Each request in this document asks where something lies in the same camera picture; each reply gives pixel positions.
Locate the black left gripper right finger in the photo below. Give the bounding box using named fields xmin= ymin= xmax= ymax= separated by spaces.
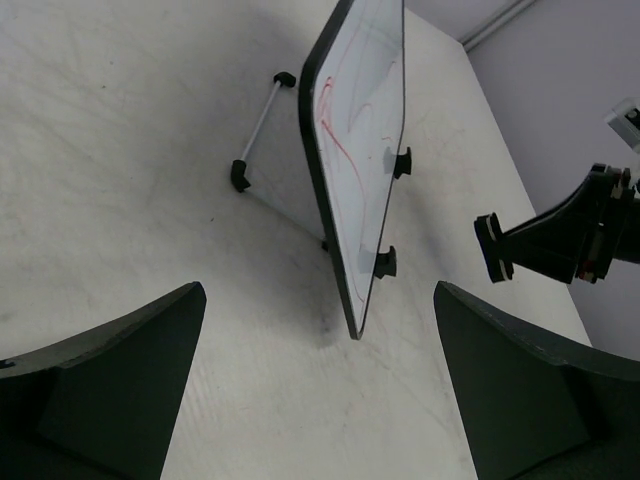
xmin=434 ymin=281 xmax=639 ymax=479

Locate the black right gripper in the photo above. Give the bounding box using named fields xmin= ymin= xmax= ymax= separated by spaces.
xmin=499 ymin=164 xmax=639 ymax=283

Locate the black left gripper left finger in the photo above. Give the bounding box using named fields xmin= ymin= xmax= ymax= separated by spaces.
xmin=1 ymin=282 xmax=206 ymax=479

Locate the small black-framed whiteboard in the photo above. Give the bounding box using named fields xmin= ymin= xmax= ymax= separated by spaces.
xmin=298 ymin=1 xmax=412 ymax=340

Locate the black blue whiteboard eraser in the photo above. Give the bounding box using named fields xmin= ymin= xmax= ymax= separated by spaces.
xmin=474 ymin=213 xmax=514 ymax=283

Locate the metal wire whiteboard stand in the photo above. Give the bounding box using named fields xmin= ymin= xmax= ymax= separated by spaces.
xmin=230 ymin=71 xmax=397 ymax=279

